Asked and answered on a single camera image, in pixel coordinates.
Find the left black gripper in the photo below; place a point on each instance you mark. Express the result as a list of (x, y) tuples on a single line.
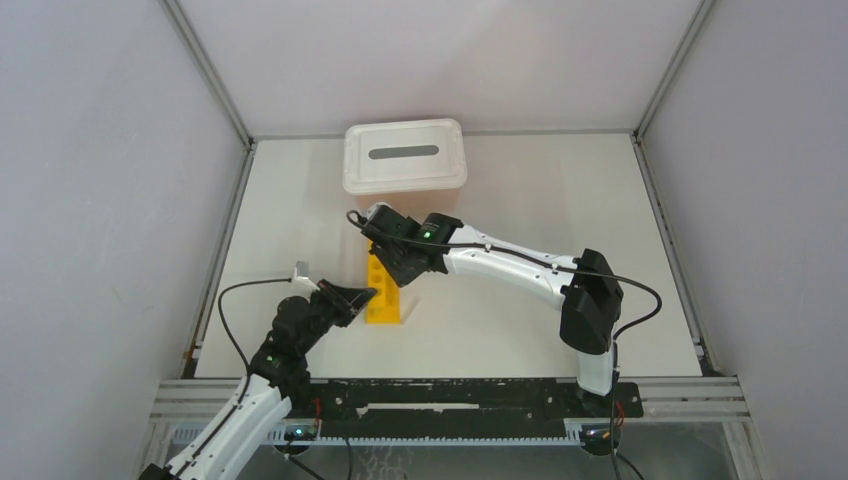
[(353, 299)]

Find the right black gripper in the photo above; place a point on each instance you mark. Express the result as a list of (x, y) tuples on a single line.
[(403, 278)]

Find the yellow test tube rack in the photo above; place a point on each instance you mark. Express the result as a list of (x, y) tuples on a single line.
[(384, 307)]

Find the pink plastic storage bin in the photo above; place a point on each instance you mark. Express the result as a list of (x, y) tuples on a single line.
[(414, 203)]

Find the clear tube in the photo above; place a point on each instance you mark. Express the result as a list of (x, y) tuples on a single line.
[(409, 309)]

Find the translucent white bin lid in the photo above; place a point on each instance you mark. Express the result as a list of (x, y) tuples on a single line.
[(404, 156)]

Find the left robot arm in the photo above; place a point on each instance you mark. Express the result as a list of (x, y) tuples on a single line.
[(276, 382)]

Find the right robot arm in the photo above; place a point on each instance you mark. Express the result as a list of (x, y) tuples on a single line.
[(582, 289)]

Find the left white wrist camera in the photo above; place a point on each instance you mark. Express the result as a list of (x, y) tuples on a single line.
[(300, 278)]

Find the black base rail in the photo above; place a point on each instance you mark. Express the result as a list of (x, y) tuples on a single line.
[(443, 410)]

